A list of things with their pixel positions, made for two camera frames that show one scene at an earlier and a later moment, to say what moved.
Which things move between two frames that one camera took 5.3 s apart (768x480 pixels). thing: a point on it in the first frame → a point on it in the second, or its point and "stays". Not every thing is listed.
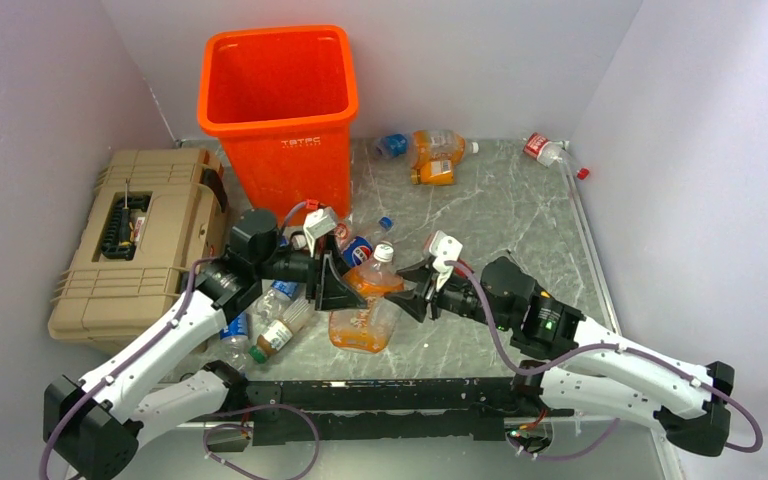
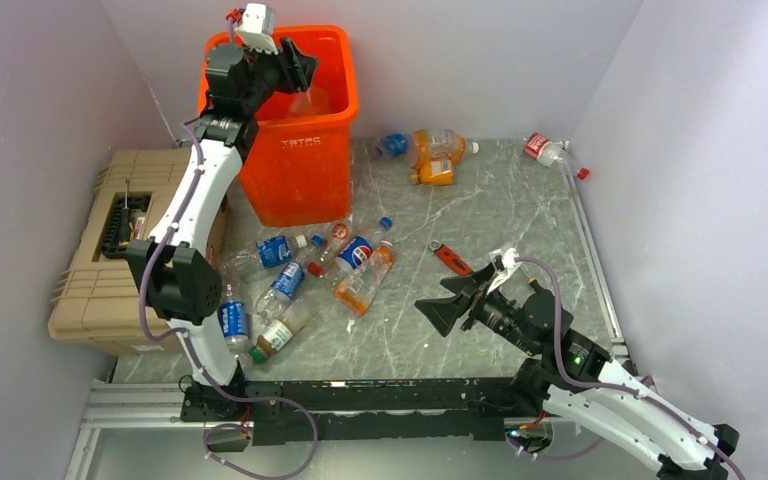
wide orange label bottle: x=369 y=329 → x=313 y=102
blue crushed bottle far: x=392 y=145 stays
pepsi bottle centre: x=359 y=250 stays
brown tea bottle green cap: x=272 y=340 stays
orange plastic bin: x=282 y=102 stays
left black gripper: x=324 y=283 → x=303 y=65
